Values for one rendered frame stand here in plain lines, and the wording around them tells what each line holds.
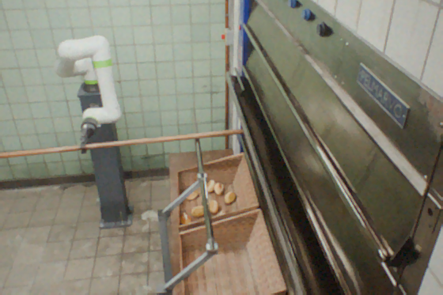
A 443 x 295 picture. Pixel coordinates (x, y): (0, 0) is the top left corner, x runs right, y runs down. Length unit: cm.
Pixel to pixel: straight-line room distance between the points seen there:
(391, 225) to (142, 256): 254
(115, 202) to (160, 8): 158
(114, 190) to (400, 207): 269
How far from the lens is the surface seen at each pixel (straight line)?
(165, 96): 363
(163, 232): 230
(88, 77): 297
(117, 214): 357
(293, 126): 175
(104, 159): 325
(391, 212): 103
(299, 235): 147
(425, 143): 91
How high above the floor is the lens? 243
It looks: 31 degrees down
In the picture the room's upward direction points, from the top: straight up
